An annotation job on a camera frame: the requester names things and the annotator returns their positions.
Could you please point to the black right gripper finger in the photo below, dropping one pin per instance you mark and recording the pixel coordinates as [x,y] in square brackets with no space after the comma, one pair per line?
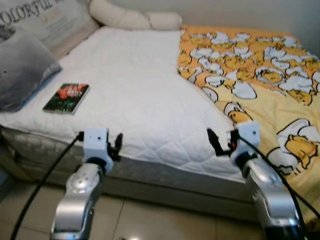
[215,142]

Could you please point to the red and green book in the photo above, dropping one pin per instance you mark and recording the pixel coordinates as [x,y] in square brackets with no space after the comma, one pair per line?
[67,97]

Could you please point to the grey bear pillow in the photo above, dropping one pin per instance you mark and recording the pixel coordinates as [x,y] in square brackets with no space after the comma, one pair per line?
[22,70]

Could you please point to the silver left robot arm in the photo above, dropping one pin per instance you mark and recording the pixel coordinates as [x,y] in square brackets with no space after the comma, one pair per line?
[80,190]

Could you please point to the grey fabric bed base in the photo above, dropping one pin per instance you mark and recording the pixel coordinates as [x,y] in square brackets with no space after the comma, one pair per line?
[165,182]

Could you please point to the white quilted mattress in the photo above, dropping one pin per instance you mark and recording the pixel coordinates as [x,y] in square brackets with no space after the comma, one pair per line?
[140,85]

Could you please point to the orange egg cartoon blanket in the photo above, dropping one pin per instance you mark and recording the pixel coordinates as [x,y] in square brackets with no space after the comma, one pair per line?
[280,100]

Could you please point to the beige bolster pillow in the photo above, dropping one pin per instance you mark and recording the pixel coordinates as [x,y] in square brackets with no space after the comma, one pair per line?
[125,17]

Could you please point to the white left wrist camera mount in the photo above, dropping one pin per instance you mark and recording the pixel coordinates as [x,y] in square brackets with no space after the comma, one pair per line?
[95,142]

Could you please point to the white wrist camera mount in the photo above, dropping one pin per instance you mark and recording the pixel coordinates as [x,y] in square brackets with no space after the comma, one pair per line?
[95,142]
[247,135]

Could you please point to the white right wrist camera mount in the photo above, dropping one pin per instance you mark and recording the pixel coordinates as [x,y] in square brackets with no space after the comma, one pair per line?
[247,135]

